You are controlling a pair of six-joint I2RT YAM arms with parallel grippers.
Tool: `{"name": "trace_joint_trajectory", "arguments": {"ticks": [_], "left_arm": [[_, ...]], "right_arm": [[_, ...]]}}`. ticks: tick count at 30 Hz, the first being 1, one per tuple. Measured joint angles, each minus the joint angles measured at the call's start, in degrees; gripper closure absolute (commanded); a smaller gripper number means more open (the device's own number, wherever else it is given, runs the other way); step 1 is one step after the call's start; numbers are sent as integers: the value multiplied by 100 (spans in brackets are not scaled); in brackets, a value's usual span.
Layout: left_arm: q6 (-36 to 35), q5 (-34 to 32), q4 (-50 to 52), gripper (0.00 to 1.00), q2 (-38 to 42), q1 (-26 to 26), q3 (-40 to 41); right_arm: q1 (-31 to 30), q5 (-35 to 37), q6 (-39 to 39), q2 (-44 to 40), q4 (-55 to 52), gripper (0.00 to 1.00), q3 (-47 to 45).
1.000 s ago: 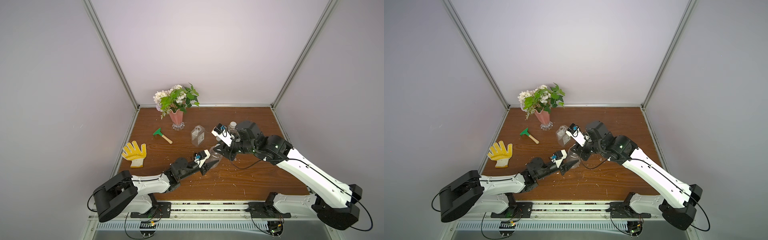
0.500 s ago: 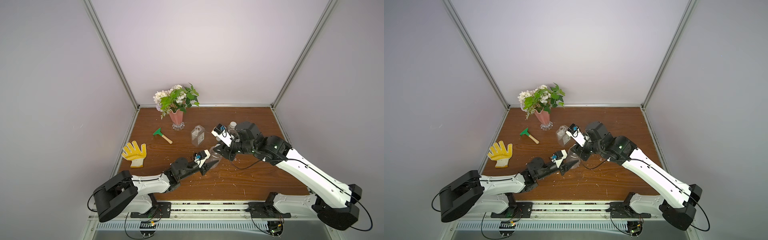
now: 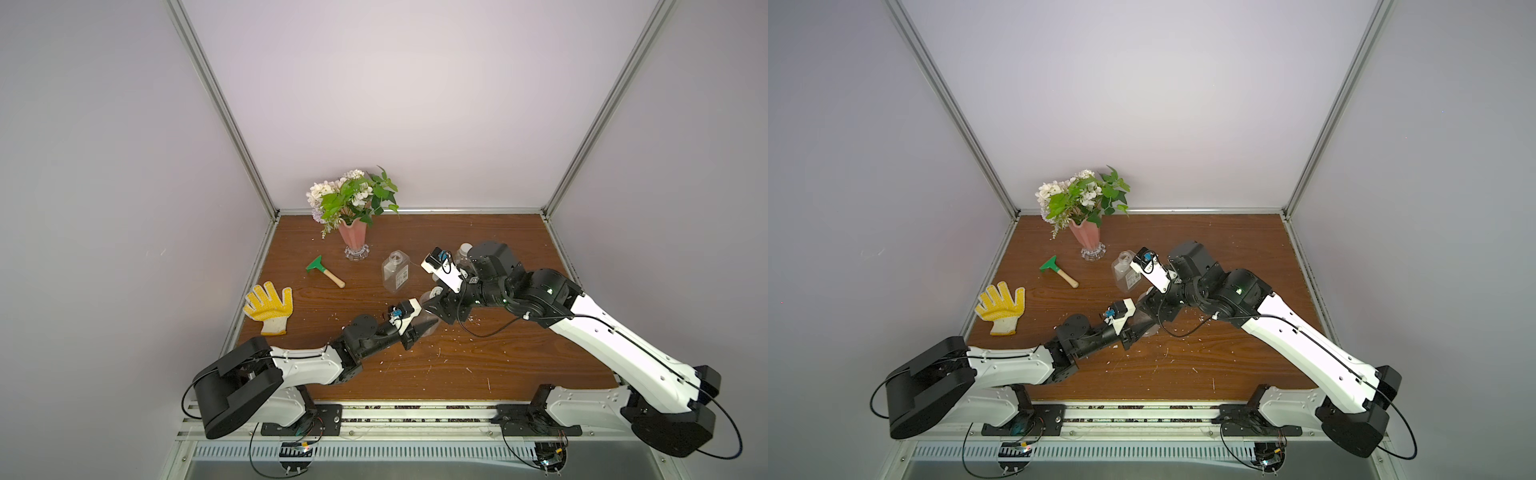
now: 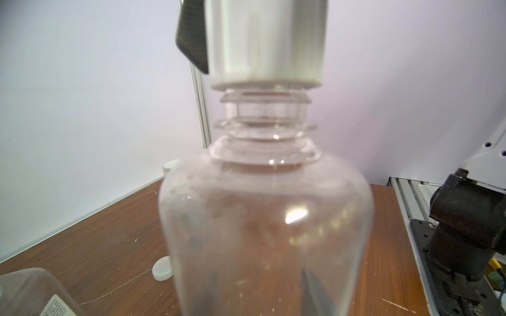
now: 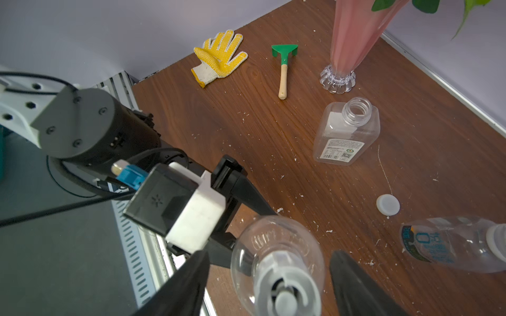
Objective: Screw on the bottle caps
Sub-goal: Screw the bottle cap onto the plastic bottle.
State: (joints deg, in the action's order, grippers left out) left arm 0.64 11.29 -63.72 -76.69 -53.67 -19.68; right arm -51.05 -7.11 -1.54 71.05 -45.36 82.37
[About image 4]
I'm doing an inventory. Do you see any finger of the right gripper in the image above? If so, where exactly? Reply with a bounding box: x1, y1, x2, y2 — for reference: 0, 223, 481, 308
176, 0, 209, 75

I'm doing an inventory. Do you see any white cap small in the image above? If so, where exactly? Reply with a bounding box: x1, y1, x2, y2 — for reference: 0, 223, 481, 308
162, 159, 180, 176

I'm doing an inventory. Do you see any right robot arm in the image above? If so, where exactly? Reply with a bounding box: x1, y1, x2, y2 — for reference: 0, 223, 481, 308
176, 1, 505, 276

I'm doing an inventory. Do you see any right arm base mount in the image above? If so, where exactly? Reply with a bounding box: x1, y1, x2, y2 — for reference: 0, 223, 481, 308
410, 219, 505, 315

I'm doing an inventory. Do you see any square clear bottle with label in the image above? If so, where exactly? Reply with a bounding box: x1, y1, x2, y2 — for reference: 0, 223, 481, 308
1, 267, 86, 315

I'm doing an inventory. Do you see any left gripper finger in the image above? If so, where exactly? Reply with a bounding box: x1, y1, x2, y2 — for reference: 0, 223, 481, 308
301, 269, 336, 315

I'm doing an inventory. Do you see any round clear bottle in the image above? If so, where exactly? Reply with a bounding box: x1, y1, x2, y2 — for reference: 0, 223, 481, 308
159, 89, 374, 315

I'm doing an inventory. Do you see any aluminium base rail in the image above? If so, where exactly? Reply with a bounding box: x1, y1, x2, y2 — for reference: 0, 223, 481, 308
387, 176, 506, 316

